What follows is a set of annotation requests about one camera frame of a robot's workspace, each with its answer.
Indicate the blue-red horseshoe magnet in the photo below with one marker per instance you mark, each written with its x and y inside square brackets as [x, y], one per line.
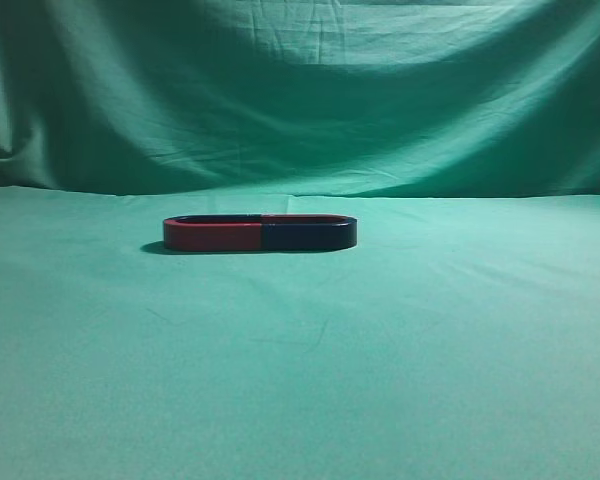
[308, 232]

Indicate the left red-blue horseshoe magnet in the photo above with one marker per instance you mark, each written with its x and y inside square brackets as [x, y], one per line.
[213, 233]

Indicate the green cloth backdrop and cover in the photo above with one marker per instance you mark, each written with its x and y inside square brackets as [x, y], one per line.
[460, 337]

